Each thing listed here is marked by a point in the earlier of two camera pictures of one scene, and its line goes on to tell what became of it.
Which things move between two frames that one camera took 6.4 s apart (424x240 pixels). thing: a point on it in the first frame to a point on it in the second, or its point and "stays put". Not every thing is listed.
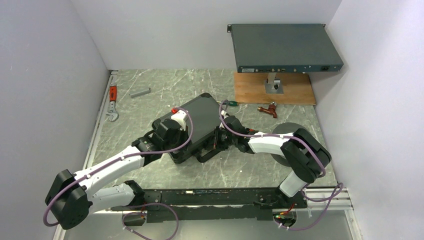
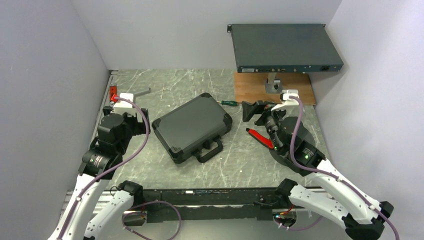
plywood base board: x=249 y=88 stays put
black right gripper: x=218 y=145 to x=257 y=107
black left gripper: x=184 y=134 to x=140 y=127
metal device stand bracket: x=273 y=85 stays put
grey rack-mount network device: x=266 y=48 stays put
